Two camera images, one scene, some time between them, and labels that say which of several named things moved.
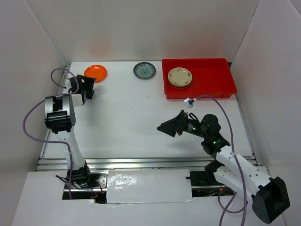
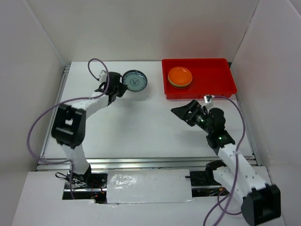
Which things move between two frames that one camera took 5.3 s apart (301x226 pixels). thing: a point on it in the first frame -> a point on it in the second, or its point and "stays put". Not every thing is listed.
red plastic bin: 189,78 stays put
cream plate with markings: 180,76 -> 180,87
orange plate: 97,71 -> 180,76
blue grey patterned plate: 144,70 -> 136,80
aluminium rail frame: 45,162 stays put
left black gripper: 89,83 -> 123,89
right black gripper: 177,124 -> 183,111
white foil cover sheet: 148,186 stays put
